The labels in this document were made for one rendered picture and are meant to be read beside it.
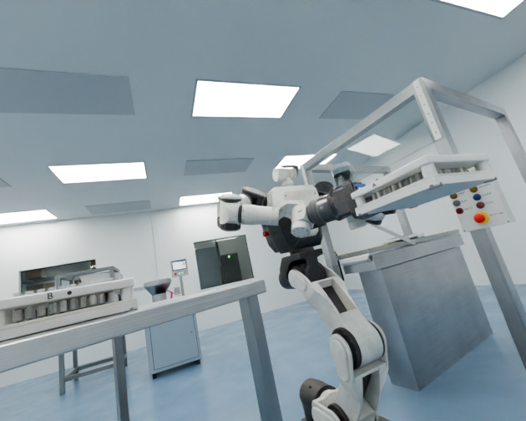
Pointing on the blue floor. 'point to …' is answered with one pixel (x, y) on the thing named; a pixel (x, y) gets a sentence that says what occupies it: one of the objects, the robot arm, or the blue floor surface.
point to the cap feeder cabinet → (173, 344)
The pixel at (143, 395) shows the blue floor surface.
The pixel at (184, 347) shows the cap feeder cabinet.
